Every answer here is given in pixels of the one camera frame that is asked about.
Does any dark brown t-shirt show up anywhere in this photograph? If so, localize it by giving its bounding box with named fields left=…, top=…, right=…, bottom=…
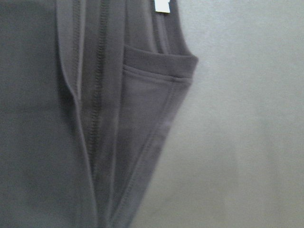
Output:
left=0, top=0, right=198, bottom=228

